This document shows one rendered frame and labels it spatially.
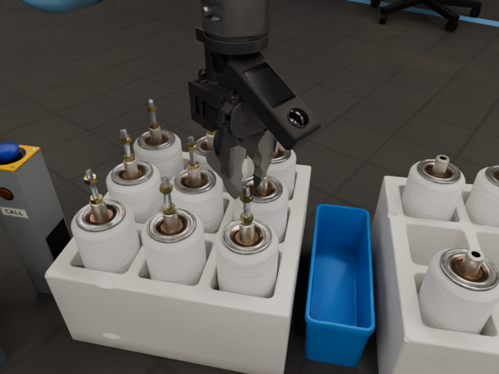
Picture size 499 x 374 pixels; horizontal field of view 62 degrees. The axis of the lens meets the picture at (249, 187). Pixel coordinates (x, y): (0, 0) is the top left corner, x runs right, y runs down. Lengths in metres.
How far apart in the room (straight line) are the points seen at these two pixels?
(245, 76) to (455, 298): 0.40
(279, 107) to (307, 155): 0.84
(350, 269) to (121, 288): 0.49
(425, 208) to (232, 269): 0.38
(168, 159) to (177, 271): 0.27
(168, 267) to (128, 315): 0.12
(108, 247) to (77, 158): 0.70
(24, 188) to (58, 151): 0.64
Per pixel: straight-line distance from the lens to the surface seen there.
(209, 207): 0.72
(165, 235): 0.64
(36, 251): 0.87
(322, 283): 0.90
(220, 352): 0.74
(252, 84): 0.45
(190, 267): 0.66
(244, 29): 0.44
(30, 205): 0.79
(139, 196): 0.76
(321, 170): 1.22
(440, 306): 0.65
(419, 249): 0.86
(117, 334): 0.80
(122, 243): 0.69
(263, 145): 0.54
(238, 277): 0.62
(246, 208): 0.59
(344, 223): 0.93
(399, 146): 1.39
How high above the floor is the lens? 0.69
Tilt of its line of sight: 37 degrees down
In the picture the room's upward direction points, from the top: straight up
